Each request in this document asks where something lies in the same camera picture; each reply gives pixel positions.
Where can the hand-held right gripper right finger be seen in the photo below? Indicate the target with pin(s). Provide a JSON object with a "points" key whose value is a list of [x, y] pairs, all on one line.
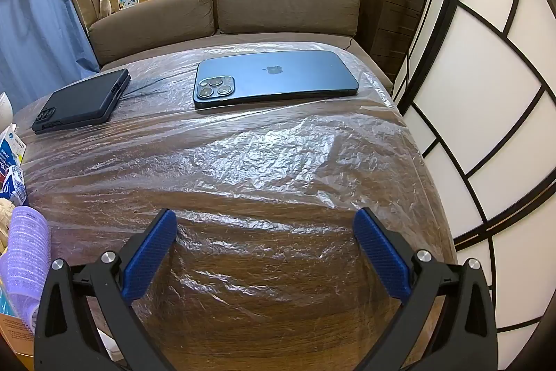
{"points": [[382, 253]]}

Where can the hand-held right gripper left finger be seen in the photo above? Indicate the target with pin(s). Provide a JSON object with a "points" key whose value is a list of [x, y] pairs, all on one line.
{"points": [[147, 253]]}

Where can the purple hair roller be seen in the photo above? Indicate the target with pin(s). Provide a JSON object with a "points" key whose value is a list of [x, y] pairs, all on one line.
{"points": [[28, 249]]}

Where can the blue white packet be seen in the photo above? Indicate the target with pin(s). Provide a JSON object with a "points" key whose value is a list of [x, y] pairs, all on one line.
{"points": [[15, 182]]}

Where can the tan cardboard box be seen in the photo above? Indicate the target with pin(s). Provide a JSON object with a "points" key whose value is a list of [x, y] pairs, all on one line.
{"points": [[15, 332]]}

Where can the black cased smartphone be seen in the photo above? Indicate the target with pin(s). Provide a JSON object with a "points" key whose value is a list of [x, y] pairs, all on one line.
{"points": [[78, 101]]}

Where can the blue white medicine box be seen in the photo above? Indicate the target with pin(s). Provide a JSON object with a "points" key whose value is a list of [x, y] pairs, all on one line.
{"points": [[11, 149]]}

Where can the white black-framed sliding screen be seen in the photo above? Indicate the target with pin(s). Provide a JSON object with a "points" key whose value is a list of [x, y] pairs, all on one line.
{"points": [[499, 93]]}

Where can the blue smartphone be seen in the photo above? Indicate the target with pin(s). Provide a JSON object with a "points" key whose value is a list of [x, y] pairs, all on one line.
{"points": [[282, 80]]}

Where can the brown sofa back cushion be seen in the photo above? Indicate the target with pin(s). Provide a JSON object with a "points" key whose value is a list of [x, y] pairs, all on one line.
{"points": [[286, 6], [152, 23]]}

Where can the brown sofa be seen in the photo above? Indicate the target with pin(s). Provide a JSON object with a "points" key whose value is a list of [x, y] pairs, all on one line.
{"points": [[282, 38]]}

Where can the dark wooden cabinet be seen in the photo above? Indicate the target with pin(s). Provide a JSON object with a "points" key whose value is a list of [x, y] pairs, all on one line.
{"points": [[391, 6]]}

